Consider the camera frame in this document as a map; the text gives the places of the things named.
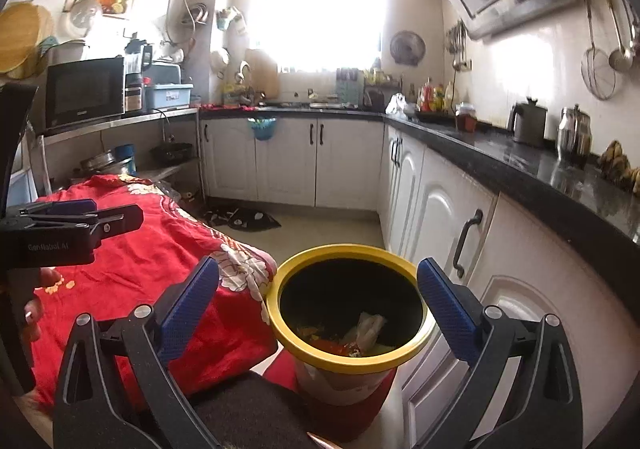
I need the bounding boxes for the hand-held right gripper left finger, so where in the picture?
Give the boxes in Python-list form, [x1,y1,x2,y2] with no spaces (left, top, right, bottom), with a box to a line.
[52,255,221,449]

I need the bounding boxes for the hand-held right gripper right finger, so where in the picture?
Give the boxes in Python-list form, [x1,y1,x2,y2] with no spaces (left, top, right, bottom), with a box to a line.
[416,256,583,449]

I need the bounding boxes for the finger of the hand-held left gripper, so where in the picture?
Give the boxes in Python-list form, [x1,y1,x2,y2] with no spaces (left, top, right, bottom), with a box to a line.
[20,199,98,223]
[50,204,144,250]

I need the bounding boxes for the yellow rim trash bin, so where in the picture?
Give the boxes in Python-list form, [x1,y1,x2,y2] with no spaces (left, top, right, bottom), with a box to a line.
[265,243,437,406]

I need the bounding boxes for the person's left hand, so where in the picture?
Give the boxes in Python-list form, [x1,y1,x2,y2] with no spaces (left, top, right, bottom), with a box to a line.
[25,266,63,343]

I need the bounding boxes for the steel pot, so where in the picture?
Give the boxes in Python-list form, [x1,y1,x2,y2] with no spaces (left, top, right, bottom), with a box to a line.
[80,150,118,175]

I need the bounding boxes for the white plastic drawer unit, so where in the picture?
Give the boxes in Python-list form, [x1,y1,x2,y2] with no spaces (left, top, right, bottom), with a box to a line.
[10,164,39,203]

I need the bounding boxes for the red floral blanket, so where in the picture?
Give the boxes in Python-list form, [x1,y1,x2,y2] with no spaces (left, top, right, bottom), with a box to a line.
[27,174,396,442]

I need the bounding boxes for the blue pot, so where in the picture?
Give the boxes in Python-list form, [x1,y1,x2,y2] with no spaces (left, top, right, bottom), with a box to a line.
[114,144,137,175]

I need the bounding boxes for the black frying pan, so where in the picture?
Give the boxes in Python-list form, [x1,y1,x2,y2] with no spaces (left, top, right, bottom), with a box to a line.
[151,142,193,162]

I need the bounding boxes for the white kitchen cabinets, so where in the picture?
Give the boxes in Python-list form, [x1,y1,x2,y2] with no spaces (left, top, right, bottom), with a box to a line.
[200,109,640,449]

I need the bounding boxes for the person's dark fuzzy clothing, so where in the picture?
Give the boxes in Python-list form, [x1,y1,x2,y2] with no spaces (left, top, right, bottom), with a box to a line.
[185,371,326,449]

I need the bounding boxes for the black microwave oven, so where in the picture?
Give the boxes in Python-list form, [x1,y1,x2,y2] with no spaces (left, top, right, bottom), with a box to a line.
[44,56,126,132]

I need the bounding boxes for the dark floor mat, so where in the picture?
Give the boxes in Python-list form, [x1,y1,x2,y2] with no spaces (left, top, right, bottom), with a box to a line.
[202,206,282,231]

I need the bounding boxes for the steel shelf rack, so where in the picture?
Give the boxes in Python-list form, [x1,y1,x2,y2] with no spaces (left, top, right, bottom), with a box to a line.
[30,106,206,210]

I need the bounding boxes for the blue dish basin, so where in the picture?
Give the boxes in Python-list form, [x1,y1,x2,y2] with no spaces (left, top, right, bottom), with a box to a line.
[145,83,194,110]

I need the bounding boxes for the black blender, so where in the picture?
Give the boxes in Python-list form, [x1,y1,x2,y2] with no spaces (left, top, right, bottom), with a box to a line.
[124,40,153,115]

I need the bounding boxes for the black stone countertop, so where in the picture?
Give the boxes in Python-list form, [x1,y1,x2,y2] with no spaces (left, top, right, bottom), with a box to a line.
[200,104,640,245]

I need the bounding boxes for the blue hanging bin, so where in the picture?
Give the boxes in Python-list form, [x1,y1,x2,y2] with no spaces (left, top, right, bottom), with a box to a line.
[248,115,277,141]

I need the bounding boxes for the round bamboo tray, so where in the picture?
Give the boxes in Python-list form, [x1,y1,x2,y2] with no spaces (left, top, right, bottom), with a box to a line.
[0,2,53,80]

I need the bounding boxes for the white round fan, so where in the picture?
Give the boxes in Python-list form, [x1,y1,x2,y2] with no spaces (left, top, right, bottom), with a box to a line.
[69,0,103,37]

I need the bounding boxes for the grey kettle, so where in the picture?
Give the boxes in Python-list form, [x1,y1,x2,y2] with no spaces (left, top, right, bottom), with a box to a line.
[507,98,548,146]

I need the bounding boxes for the wooden cutting board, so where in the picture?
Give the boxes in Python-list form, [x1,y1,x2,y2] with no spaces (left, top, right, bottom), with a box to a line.
[245,49,281,100]

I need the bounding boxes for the row of condiment bottles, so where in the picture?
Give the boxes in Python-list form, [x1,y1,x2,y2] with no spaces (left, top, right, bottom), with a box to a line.
[417,76,458,112]

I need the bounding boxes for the shiny steel kettle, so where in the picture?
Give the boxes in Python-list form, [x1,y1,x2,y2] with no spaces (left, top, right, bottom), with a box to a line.
[557,104,593,165]

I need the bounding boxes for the yellow brown food pile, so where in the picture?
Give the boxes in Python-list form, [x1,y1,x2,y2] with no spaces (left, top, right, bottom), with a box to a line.
[597,140,640,192]

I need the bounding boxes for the teal drawer organizer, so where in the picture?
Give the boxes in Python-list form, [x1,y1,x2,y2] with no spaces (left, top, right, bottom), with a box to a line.
[336,69,366,107]

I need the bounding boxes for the hanging kitchen utensils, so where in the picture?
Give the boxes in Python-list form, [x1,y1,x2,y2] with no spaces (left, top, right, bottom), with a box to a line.
[445,19,471,72]

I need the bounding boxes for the bright window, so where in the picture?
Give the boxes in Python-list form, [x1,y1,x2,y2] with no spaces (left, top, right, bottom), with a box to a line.
[250,0,391,75]

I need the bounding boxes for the steel ladle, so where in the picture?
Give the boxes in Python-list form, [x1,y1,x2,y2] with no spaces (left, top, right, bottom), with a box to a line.
[597,0,635,72]

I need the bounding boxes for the wire mesh strainer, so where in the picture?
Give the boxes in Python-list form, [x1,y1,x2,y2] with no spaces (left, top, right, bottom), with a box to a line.
[580,0,618,100]

